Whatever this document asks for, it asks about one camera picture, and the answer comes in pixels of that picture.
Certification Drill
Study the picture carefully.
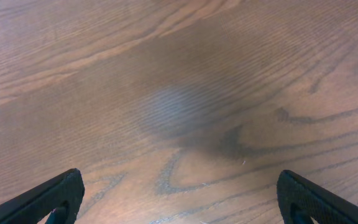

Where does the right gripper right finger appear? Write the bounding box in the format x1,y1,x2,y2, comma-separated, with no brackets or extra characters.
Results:
277,170,358,224

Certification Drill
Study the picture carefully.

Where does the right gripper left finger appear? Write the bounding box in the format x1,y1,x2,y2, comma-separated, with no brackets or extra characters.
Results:
0,169,85,224

